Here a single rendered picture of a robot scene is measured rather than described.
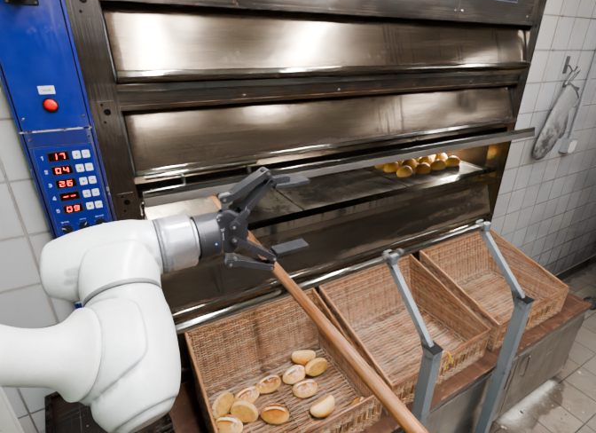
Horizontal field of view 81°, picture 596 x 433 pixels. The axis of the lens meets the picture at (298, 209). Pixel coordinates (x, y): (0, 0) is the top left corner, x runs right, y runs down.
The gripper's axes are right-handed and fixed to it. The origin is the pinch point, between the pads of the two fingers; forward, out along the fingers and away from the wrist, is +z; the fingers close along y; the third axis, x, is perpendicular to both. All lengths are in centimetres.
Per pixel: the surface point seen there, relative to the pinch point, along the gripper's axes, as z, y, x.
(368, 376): 5.5, 28.9, 17.4
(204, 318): -17.5, 32.0, -17.7
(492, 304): 127, 90, -25
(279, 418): 3, 87, -20
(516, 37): 148, -34, -58
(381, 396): 5.1, 29.2, 21.7
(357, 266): 30.3, 32.1, -18.0
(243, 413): -7, 86, -27
